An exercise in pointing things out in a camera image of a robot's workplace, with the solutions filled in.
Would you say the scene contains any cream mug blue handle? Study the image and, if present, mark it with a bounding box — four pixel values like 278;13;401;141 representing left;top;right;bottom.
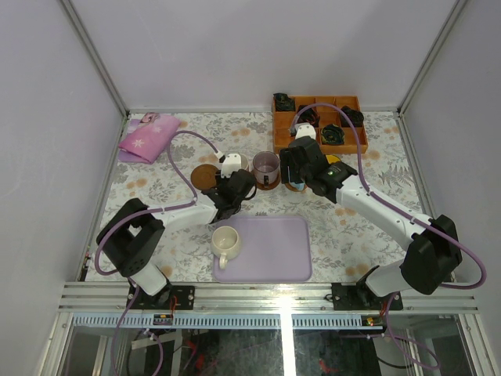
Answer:
288;162;306;191

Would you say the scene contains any yellow mug black rim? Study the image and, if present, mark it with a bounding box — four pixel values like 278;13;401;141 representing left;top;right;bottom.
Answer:
326;155;341;164

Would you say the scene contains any light wooden coaster front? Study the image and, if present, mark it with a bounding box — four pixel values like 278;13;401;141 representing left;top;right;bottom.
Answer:
285;183;306;192

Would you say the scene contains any cream mug pink handle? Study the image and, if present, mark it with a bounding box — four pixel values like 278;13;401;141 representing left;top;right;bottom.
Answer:
238;154;250;172

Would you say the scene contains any purple glass mug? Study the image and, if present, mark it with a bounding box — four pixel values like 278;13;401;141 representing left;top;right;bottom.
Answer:
252;151;279;189

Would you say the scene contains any dark grooved wooden coaster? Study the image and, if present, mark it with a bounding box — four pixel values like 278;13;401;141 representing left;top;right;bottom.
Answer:
257;178;281;190

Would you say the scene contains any cream white mug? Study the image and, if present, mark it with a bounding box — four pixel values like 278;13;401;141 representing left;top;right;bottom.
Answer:
211;226;242;269

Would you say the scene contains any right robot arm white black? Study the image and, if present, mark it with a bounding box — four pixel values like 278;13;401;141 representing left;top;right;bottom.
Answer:
279;136;463;309

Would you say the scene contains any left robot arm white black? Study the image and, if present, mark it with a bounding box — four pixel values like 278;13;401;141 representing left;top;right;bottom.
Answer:
95;169;257;309

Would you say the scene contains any rolled dark sock front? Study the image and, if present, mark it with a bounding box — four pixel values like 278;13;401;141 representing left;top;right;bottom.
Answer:
320;124;345;146

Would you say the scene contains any rolled dark sock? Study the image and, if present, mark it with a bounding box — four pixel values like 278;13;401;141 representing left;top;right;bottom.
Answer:
340;106;364;128
320;124;345;146
273;92;296;113
297;107;320;128

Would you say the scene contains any orange wooden compartment box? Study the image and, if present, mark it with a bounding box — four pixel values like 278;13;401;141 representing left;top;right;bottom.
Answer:
272;96;369;154

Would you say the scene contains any rolled dark sock middle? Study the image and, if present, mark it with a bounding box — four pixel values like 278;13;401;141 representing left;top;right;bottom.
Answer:
297;107;320;128

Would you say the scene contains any rolled dark sock far left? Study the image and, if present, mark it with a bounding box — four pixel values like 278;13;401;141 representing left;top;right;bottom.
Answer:
273;92;296;113

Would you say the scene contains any rolled dark sock right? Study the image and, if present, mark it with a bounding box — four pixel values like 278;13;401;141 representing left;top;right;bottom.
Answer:
340;106;364;128

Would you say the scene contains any lavender serving tray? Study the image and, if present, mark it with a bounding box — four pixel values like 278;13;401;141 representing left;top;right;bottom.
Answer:
213;215;312;284

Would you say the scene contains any pink folded cloth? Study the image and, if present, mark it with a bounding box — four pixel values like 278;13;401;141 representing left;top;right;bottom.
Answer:
118;112;182;165

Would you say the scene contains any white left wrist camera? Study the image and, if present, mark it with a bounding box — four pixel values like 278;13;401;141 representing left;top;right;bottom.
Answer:
216;151;242;179

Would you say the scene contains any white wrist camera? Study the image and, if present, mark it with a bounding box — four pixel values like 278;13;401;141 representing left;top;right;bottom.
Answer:
294;122;316;140
216;151;242;179

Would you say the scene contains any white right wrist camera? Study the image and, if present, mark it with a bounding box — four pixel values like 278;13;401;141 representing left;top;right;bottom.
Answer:
294;122;316;140

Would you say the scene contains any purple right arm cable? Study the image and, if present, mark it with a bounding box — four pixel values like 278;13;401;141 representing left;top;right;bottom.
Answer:
290;102;488;371

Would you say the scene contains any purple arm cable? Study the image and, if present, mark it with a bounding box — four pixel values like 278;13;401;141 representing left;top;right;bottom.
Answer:
290;102;488;371
95;131;224;376

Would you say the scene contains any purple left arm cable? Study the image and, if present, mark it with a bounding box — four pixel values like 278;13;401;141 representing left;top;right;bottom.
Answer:
95;131;224;376

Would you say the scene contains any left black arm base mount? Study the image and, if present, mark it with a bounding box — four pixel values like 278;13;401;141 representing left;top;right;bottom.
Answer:
131;282;196;312

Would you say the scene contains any blue slotted cable duct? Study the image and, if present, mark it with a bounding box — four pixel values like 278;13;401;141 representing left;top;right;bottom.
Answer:
74;313;362;330

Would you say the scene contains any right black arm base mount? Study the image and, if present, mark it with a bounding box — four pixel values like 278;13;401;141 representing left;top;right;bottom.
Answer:
323;266;391;312

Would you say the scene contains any aluminium front rail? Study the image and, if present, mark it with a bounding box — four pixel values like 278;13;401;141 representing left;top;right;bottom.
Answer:
58;281;479;314

